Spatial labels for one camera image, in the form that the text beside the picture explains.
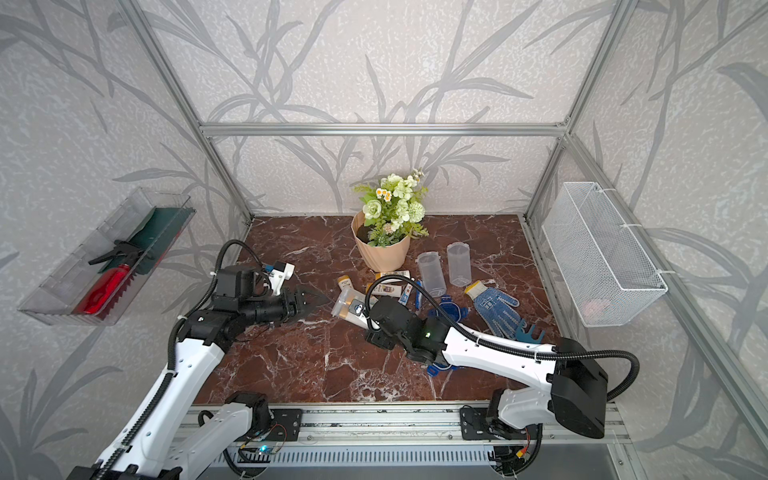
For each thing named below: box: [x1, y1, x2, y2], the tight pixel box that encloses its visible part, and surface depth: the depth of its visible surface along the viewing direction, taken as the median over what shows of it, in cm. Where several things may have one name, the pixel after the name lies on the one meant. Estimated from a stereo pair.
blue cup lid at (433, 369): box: [426, 363, 458, 377], surface depth 84 cm
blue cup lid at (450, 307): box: [429, 295, 462, 323], surface depth 97 cm
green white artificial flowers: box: [353, 168, 429, 247], surface depth 87 cm
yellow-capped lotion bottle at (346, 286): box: [338, 275, 355, 298], surface depth 101 cm
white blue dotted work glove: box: [464, 280, 526, 340], surface depth 98 cm
